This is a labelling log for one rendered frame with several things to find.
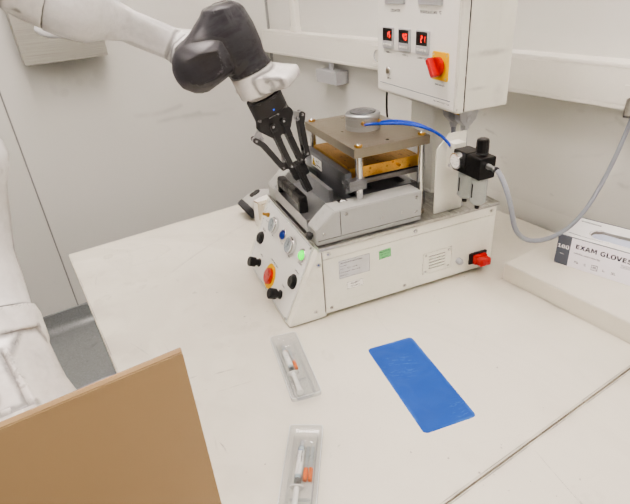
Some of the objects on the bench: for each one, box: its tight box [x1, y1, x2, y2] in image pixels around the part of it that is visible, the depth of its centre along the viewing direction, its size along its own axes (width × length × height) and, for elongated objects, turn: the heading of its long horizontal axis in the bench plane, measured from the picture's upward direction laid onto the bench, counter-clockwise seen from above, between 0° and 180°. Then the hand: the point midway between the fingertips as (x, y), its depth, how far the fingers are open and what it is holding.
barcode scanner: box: [238, 189, 269, 218], centre depth 163 cm, size 20×8×8 cm, turn 129°
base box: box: [249, 197, 497, 327], centre depth 125 cm, size 54×38×17 cm
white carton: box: [554, 217, 630, 293], centre depth 111 cm, size 12×23×7 cm, turn 51°
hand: (301, 176), depth 112 cm, fingers closed
